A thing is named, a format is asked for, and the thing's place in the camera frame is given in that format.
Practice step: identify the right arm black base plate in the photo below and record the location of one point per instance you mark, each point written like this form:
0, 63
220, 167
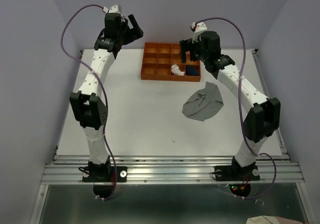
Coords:
227, 173

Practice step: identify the white pink grey underwear pile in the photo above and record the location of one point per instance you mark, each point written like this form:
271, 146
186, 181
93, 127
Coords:
175, 70

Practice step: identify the aluminium rail frame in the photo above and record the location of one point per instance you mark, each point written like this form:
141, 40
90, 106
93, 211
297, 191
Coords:
169, 158

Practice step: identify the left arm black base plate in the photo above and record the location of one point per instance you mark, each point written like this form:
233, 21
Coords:
104, 176

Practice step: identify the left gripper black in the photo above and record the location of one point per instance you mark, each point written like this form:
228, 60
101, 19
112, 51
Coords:
131, 38

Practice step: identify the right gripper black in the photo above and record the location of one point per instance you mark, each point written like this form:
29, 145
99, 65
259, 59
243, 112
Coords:
185, 45

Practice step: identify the white pink bag corner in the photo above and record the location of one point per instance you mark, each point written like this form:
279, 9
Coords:
263, 219

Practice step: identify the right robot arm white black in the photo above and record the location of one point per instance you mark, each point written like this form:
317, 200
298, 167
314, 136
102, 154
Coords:
262, 113

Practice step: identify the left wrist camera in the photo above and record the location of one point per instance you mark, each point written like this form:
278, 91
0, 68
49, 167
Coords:
113, 9

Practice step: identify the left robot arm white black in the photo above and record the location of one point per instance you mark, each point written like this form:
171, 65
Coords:
89, 104

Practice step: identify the navy blue underwear white trim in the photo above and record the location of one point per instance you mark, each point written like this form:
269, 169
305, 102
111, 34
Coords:
191, 70

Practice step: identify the orange compartment tray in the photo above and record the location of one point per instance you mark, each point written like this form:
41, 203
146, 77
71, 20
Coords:
158, 59

